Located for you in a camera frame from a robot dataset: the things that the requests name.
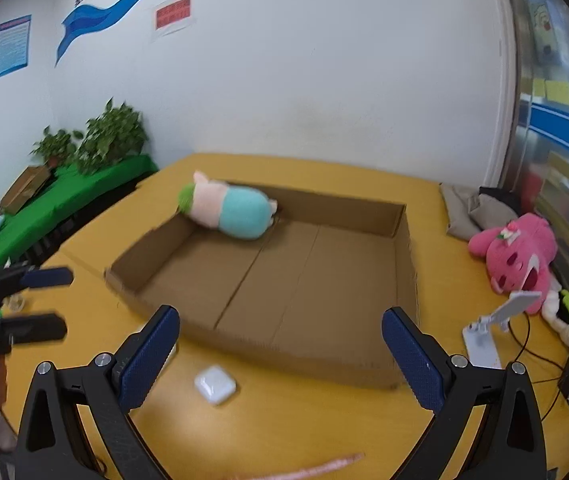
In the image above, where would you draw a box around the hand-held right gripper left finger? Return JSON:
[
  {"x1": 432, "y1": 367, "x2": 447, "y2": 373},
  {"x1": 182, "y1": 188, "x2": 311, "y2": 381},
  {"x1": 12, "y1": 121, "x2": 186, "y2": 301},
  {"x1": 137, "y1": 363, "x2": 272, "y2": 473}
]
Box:
[{"x1": 14, "y1": 304, "x2": 181, "y2": 480}]

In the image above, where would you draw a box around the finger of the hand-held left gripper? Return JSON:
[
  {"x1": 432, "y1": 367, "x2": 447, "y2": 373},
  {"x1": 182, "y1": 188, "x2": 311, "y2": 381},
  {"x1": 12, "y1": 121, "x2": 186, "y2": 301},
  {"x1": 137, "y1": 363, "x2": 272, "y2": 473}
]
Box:
[
  {"x1": 0, "y1": 312, "x2": 68, "y2": 347},
  {"x1": 0, "y1": 265, "x2": 75, "y2": 295}
]

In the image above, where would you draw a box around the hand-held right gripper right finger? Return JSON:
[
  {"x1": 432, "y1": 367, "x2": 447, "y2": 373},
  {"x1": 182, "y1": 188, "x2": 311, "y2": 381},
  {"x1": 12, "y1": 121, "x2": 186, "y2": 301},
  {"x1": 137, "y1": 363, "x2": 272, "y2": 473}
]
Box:
[{"x1": 381, "y1": 306, "x2": 550, "y2": 480}]

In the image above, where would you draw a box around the white earbuds case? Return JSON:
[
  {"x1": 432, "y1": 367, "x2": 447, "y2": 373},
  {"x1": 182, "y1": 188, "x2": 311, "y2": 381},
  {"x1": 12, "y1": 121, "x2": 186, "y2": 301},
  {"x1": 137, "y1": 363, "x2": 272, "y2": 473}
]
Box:
[{"x1": 194, "y1": 366, "x2": 238, "y2": 406}]

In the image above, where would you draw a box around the shallow cardboard box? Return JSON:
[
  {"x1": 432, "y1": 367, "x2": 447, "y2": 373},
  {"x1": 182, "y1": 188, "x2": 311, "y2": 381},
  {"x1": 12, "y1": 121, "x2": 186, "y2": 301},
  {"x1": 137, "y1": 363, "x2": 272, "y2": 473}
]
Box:
[{"x1": 104, "y1": 180, "x2": 420, "y2": 391}]

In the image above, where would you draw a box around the pink pen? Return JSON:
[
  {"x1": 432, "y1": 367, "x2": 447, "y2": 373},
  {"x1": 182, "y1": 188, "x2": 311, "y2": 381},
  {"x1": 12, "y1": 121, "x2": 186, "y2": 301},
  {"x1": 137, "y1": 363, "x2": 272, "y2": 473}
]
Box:
[{"x1": 259, "y1": 452, "x2": 366, "y2": 480}]

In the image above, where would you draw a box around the white phone stand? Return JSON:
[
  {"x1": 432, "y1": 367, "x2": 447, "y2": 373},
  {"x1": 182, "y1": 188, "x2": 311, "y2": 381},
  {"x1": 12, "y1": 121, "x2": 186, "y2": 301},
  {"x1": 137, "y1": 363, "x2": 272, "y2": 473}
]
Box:
[{"x1": 461, "y1": 290, "x2": 545, "y2": 372}]

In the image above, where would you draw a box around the small brown cardboard box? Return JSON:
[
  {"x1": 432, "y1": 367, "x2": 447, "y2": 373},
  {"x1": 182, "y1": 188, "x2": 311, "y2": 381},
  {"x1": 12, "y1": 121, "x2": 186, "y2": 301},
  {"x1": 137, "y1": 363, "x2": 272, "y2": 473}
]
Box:
[{"x1": 0, "y1": 164, "x2": 52, "y2": 215}]

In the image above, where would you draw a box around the green tablecloth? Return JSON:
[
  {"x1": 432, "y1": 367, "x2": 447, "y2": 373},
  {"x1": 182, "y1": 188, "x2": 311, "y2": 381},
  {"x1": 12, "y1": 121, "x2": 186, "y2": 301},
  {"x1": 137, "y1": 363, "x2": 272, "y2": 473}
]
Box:
[{"x1": 0, "y1": 154, "x2": 159, "y2": 273}]

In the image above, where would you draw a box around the small potted green plant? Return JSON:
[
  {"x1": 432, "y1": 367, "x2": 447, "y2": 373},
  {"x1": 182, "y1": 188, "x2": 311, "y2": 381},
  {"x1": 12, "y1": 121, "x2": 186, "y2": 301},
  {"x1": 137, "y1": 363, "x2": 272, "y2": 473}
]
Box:
[{"x1": 31, "y1": 126, "x2": 84, "y2": 168}]

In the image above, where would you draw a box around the pink bear plush toy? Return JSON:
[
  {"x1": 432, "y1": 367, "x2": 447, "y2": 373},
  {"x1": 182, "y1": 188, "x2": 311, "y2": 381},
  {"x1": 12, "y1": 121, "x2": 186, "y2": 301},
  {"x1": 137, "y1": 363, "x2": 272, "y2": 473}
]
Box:
[{"x1": 467, "y1": 212, "x2": 560, "y2": 316}]

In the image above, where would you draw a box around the grey cloth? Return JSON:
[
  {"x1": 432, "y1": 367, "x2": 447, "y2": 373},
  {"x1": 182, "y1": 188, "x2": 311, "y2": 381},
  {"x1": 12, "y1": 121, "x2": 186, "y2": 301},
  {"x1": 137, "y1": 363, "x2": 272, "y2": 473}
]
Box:
[{"x1": 439, "y1": 182, "x2": 520, "y2": 241}]

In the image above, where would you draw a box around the large potted green plant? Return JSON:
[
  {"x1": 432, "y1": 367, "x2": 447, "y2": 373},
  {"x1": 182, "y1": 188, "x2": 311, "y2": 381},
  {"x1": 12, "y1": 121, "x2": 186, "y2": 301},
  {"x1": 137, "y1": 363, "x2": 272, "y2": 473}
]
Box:
[{"x1": 78, "y1": 97, "x2": 149, "y2": 166}]

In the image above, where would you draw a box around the pink and teal plush toy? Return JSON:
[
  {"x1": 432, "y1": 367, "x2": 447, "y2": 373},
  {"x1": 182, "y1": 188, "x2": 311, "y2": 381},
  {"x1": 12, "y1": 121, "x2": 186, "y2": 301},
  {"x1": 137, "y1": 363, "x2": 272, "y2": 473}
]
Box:
[{"x1": 178, "y1": 170, "x2": 279, "y2": 241}]

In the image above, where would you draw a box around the black cloth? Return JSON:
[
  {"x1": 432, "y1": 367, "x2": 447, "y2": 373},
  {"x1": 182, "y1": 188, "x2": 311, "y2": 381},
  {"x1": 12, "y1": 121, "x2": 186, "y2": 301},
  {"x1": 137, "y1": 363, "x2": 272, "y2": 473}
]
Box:
[{"x1": 479, "y1": 186, "x2": 526, "y2": 211}]

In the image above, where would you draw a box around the glass door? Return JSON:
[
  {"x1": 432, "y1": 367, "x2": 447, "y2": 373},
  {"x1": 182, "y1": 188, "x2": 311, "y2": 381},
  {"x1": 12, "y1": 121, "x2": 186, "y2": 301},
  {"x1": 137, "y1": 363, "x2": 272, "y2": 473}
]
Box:
[{"x1": 494, "y1": 0, "x2": 569, "y2": 291}]

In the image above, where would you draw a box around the blue door banner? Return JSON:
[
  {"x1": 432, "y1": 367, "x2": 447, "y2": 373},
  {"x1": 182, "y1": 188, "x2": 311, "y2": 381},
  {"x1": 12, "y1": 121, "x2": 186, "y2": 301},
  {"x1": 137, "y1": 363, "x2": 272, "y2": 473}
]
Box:
[{"x1": 528, "y1": 97, "x2": 569, "y2": 173}]

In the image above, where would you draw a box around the cartoon door poster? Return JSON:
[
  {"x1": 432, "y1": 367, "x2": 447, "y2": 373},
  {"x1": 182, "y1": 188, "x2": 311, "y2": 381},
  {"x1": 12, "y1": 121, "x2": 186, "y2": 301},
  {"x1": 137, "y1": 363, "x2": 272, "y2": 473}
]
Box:
[{"x1": 529, "y1": 0, "x2": 565, "y2": 66}]

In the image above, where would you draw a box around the black cable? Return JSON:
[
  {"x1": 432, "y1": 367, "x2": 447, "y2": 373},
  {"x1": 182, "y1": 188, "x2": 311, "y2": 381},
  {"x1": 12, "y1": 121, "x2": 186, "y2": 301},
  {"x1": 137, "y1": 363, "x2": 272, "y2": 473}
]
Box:
[{"x1": 507, "y1": 312, "x2": 569, "y2": 428}]

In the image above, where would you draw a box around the blue wall poster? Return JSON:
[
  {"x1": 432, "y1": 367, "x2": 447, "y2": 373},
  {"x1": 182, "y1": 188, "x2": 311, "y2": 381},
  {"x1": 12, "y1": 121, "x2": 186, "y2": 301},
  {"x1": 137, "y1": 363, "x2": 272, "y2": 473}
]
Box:
[{"x1": 0, "y1": 14, "x2": 32, "y2": 81}]

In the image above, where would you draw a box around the blue wave wall decal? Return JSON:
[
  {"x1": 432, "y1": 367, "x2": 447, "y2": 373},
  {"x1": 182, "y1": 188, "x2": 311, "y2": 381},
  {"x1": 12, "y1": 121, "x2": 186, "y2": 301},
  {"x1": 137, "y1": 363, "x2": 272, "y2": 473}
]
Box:
[{"x1": 54, "y1": 0, "x2": 415, "y2": 68}]

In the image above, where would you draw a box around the red wall sign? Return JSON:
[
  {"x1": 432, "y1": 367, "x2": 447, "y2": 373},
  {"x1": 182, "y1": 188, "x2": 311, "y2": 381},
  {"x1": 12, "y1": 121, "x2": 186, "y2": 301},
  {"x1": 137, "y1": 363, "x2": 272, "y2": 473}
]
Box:
[{"x1": 152, "y1": 0, "x2": 196, "y2": 43}]

